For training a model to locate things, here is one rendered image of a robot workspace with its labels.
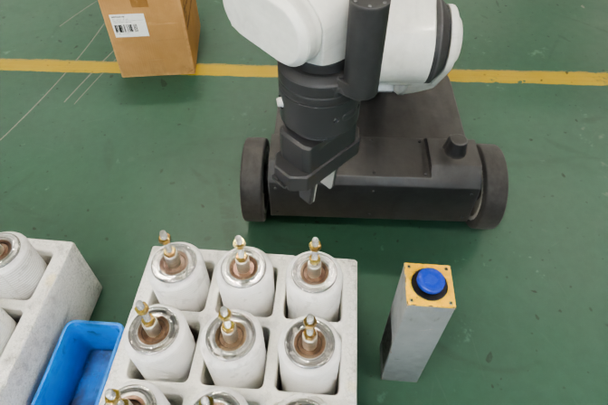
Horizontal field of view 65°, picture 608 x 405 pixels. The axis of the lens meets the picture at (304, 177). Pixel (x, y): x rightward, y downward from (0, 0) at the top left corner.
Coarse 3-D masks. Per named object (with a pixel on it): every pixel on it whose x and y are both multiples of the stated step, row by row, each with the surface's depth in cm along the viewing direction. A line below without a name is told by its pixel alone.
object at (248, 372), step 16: (256, 320) 73; (256, 336) 71; (208, 352) 70; (256, 352) 70; (208, 368) 73; (224, 368) 69; (240, 368) 69; (256, 368) 73; (224, 384) 74; (240, 384) 74; (256, 384) 77
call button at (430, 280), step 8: (424, 272) 70; (432, 272) 70; (440, 272) 70; (416, 280) 70; (424, 280) 69; (432, 280) 69; (440, 280) 69; (424, 288) 68; (432, 288) 68; (440, 288) 68
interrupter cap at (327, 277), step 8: (304, 256) 80; (320, 256) 80; (296, 264) 79; (304, 264) 79; (328, 264) 79; (296, 272) 78; (304, 272) 79; (328, 272) 78; (336, 272) 78; (296, 280) 77; (304, 280) 77; (312, 280) 78; (320, 280) 77; (328, 280) 77; (304, 288) 76; (312, 288) 76; (320, 288) 76; (328, 288) 76
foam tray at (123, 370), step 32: (288, 256) 89; (352, 288) 84; (128, 320) 80; (192, 320) 80; (288, 320) 80; (352, 320) 80; (352, 352) 77; (160, 384) 73; (192, 384) 73; (352, 384) 73
